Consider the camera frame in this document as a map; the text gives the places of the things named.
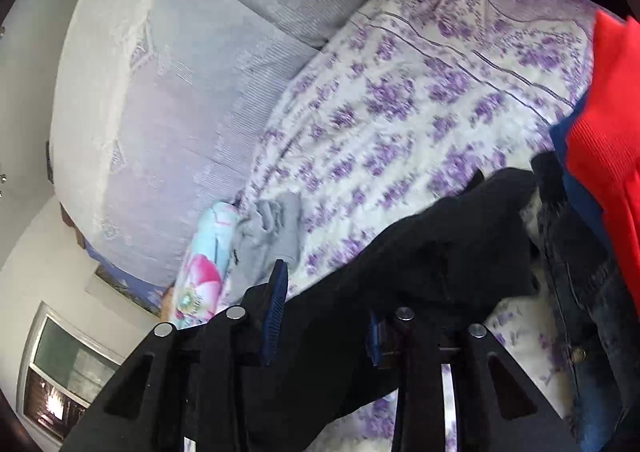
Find grey folded garment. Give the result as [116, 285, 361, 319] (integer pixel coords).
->
[226, 191, 302, 303]

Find folded teal pink floral blanket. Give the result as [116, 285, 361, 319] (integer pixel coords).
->
[168, 202, 239, 330]

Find black pants with smiley patch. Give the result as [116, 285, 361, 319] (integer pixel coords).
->
[188, 166, 544, 452]

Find window with white frame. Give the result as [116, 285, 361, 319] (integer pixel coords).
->
[16, 303, 122, 446]

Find blue patterned pillow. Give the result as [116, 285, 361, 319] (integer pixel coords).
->
[84, 239, 171, 321]

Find purple floral bedsheet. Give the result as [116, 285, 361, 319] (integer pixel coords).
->
[219, 0, 609, 452]

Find red blue white garment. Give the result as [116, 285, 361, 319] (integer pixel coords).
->
[551, 10, 639, 303]

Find lavender lace headboard cover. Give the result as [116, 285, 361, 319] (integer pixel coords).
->
[50, 0, 367, 287]

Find blue denim jeans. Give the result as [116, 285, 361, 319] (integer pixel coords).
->
[532, 151, 639, 451]

